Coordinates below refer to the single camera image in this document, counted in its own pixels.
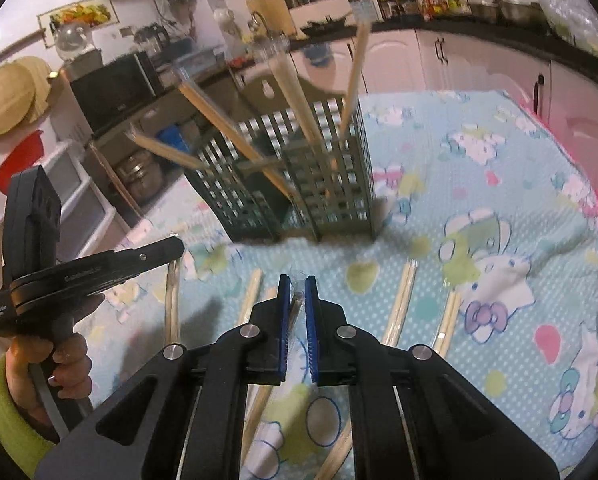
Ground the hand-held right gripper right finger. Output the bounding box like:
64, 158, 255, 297
304, 275, 563, 480

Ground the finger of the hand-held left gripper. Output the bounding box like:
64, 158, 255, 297
110, 236, 186, 288

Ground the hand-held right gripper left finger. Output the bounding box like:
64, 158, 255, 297
33, 274, 293, 480

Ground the wooden chopstick pair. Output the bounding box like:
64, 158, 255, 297
126, 127, 207, 171
336, 0, 374, 133
239, 272, 308, 466
171, 67, 294, 201
251, 35, 330, 161

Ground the pile of wooden chopsticks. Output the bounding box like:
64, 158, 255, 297
164, 259, 463, 480

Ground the green plastic utensil basket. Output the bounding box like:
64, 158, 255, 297
184, 72, 380, 243

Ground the person's left forearm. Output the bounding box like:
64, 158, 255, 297
0, 355, 42, 466

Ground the person's left hand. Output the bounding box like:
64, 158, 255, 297
6, 332, 94, 428

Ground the white plastic drawer unit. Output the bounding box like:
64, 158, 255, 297
0, 140, 120, 261

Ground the red plastic basin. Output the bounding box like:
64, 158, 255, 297
0, 130, 46, 193

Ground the steel stockpot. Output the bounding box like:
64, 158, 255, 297
113, 155, 167, 205

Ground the wooden shelf rack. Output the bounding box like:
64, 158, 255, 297
86, 67, 244, 223

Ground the blue canister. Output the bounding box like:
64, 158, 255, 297
158, 125, 186, 155

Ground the round bamboo board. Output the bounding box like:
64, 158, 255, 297
15, 56, 52, 123
0, 62, 36, 137

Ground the black microwave oven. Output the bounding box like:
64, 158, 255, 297
54, 50, 166, 137

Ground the metal basin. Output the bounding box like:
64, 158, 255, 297
61, 50, 104, 77

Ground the wooden rolling pin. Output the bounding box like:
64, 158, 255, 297
0, 27, 47, 77

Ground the hanging glass pot lid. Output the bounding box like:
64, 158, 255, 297
54, 22, 87, 53

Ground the grey-blue dish box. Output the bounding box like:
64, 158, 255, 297
171, 45, 232, 81

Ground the dark blender jug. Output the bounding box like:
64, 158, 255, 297
134, 22, 172, 56

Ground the blue cartoon printed blanket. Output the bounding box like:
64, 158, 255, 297
86, 89, 598, 480

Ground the blue hanging bag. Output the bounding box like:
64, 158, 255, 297
299, 42, 332, 68

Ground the wooden cutting board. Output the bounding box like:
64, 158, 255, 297
246, 0, 297, 36

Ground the black wok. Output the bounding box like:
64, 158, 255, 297
301, 14, 354, 37

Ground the cluster of condiment bottles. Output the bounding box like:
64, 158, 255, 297
374, 0, 472, 18

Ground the black kitchen countertop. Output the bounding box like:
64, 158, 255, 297
299, 12, 598, 76

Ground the large steel mixing bowl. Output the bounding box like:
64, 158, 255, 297
499, 2, 544, 27

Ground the clear plastic food bag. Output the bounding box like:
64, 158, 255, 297
536, 0, 598, 56

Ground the fruit wall poster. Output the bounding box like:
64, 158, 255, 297
36, 0, 112, 36

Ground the white wall cup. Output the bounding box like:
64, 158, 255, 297
214, 7, 240, 36

